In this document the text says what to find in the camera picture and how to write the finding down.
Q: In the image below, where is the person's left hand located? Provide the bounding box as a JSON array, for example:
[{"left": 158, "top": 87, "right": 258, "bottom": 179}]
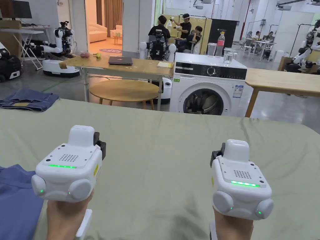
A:
[{"left": 46, "top": 191, "right": 94, "bottom": 240}]

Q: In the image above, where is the person's right hand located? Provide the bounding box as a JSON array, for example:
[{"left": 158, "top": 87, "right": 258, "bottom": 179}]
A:
[{"left": 214, "top": 208, "right": 261, "bottom": 240}]

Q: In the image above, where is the round wooden table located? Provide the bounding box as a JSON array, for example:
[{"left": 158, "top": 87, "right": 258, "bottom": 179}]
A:
[{"left": 88, "top": 79, "right": 160, "bottom": 111}]

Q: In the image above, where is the folded blue denim garment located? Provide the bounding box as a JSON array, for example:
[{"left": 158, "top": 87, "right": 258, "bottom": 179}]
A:
[{"left": 0, "top": 88, "right": 60, "bottom": 113}]

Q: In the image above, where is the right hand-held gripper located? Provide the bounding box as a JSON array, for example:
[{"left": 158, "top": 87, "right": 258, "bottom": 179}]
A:
[{"left": 208, "top": 139, "right": 274, "bottom": 240}]

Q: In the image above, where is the long wooden table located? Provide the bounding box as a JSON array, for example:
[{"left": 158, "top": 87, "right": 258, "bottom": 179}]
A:
[{"left": 59, "top": 51, "right": 175, "bottom": 111}]

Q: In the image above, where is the white washing machine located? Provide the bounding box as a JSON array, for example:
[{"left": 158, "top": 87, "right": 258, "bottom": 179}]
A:
[{"left": 169, "top": 31, "right": 248, "bottom": 117}]

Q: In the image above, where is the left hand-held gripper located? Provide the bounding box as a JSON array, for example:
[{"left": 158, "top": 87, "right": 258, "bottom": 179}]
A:
[{"left": 31, "top": 125, "right": 107, "bottom": 238}]

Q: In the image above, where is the cream sofa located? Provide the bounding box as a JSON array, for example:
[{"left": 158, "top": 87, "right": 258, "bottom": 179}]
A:
[{"left": 88, "top": 22, "right": 108, "bottom": 43}]

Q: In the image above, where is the white wheeled robot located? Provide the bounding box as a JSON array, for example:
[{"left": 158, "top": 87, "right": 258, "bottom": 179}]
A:
[{"left": 31, "top": 21, "right": 81, "bottom": 78}]

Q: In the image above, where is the white humanoid robot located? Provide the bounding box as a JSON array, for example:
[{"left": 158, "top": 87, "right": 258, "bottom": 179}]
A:
[{"left": 138, "top": 29, "right": 177, "bottom": 104}]

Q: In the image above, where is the black monitor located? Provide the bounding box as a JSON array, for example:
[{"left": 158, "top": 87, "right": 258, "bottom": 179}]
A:
[{"left": 0, "top": 0, "right": 33, "bottom": 20}]

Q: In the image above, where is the white folding table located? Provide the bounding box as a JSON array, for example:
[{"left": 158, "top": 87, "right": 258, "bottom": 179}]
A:
[{"left": 0, "top": 28, "right": 45, "bottom": 71}]

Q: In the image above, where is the light wooden table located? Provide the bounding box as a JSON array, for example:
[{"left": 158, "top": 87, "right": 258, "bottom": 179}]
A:
[{"left": 244, "top": 68, "right": 320, "bottom": 118}]

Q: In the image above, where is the bed with pale green sheet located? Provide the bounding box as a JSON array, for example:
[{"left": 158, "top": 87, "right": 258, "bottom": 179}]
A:
[{"left": 0, "top": 98, "right": 320, "bottom": 240}]

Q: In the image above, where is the blue shirt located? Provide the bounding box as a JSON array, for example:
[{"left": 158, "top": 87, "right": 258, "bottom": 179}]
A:
[{"left": 0, "top": 163, "right": 45, "bottom": 240}]

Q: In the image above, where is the group of people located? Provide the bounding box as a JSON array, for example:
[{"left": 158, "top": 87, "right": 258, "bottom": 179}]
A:
[{"left": 246, "top": 30, "right": 276, "bottom": 43}]

